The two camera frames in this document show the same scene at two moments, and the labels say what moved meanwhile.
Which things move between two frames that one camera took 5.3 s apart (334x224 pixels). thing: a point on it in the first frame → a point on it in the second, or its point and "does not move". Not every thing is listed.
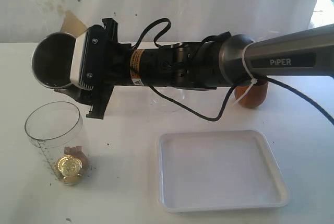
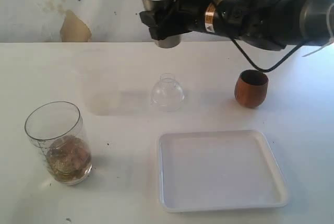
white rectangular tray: (222, 169) does not move
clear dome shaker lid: (162, 104) does not move
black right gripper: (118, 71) → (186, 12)
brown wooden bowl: (254, 96) does not move
